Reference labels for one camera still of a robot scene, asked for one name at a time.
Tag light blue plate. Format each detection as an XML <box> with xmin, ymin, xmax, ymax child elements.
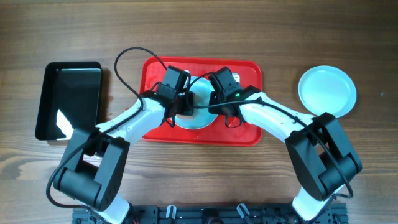
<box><xmin>298</xmin><ymin>65</ymin><xmax>357</xmax><ymax>118</ymax></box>
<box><xmin>175</xmin><ymin>78</ymin><xmax>217</xmax><ymax>129</ymax></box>

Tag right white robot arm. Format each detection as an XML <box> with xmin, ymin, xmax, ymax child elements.
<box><xmin>209</xmin><ymin>86</ymin><xmax>362</xmax><ymax>222</ymax></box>

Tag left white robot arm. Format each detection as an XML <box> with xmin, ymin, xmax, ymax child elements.
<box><xmin>46</xmin><ymin>90</ymin><xmax>195</xmax><ymax>223</ymax></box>

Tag red plastic tray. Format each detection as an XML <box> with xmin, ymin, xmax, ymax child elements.
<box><xmin>140</xmin><ymin>56</ymin><xmax>262</xmax><ymax>147</ymax></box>

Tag black water basin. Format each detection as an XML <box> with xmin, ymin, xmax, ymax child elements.
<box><xmin>35</xmin><ymin>62</ymin><xmax>103</xmax><ymax>141</ymax></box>

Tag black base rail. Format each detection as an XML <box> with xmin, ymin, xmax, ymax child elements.
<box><xmin>72</xmin><ymin>203</ymin><xmax>349</xmax><ymax>224</ymax></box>

